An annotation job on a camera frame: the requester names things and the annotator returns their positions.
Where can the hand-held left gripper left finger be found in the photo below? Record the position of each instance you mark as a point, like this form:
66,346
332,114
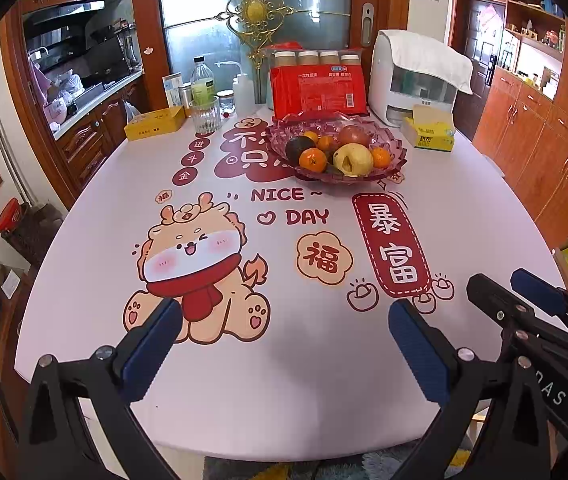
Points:
151,350

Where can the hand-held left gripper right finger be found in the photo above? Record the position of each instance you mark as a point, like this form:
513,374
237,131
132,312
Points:
416,352

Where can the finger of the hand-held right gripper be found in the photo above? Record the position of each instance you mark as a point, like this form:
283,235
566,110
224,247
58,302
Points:
484,295
536,292

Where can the orange mandarin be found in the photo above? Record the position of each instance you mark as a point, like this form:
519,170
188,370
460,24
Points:
312,160
325,142
381,156

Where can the yellow pear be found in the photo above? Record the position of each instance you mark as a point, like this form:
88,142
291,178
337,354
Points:
354,160

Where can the brown banana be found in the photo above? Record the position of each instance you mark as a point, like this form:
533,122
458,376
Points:
333,169

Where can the red apple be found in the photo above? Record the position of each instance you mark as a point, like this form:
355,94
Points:
354,135

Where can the small yellow-orange kumquat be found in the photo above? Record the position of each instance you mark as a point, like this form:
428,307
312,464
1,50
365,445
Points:
310,136

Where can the dark avocado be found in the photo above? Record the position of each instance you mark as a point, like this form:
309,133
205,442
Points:
296,149

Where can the pink glass bowl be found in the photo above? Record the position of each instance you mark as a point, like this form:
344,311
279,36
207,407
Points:
276,135

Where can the wooden storage cabinet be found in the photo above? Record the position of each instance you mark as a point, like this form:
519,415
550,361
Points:
539,135

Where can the yellow tissue box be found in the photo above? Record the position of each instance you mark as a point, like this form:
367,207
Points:
429,137

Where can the wooden kitchen base cabinet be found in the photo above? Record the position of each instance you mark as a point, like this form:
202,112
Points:
89,145

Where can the yellow tin box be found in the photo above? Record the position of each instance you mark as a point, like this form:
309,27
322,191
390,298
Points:
154,122

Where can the white countertop appliance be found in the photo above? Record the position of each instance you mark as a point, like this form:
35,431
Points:
384,90

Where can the clear drinking glass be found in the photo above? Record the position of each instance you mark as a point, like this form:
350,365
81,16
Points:
205,117

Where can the dark wooden entrance door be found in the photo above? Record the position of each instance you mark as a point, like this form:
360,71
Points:
479,50

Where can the white towel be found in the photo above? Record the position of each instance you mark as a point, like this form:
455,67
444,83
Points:
429,55

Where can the small metal can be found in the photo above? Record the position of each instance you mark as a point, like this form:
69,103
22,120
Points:
185,95

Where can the small glass jar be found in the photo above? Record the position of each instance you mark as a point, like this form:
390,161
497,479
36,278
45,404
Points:
225,102

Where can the red paper cup package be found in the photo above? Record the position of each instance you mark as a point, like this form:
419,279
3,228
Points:
319,95

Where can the silver metal pipe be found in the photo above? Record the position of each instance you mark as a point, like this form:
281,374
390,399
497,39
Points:
6,135

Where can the white blue carton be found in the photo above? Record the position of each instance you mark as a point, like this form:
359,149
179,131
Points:
171,90

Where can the clear plastic bottle green label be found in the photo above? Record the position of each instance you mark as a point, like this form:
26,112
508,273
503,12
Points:
203,87

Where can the white squeeze bottle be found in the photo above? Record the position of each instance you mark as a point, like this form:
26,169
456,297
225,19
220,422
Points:
243,95

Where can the black range hood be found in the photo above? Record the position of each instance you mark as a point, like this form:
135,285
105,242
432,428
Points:
64,10

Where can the gold door ornament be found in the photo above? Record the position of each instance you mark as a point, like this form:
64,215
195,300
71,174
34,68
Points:
254,10

